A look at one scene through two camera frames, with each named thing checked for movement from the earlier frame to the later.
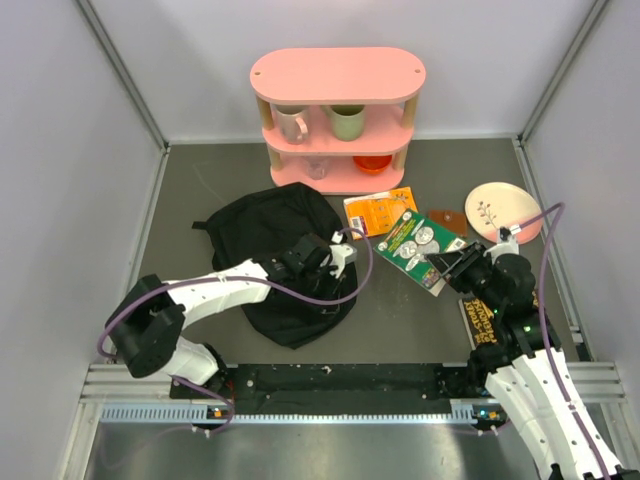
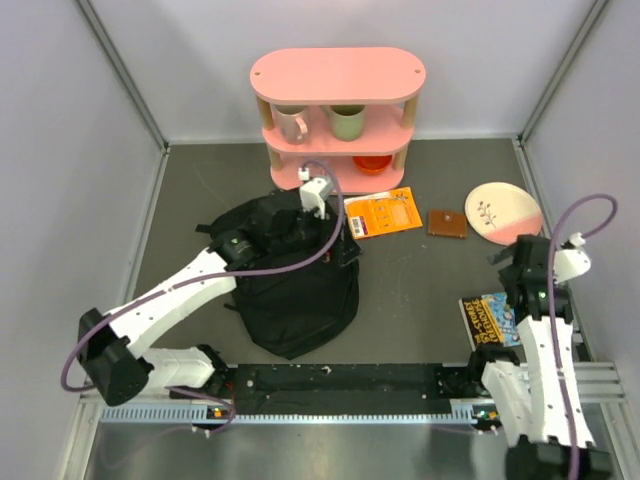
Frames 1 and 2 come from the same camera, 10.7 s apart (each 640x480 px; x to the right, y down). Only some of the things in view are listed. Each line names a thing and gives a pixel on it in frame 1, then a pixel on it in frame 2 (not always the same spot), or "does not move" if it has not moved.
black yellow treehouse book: (479, 319) does not move
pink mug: (293, 122) does not move
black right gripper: (455, 264) → (501, 255)
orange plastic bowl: (372, 164) does not move
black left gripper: (332, 282) → (347, 251)
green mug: (348, 120) does not move
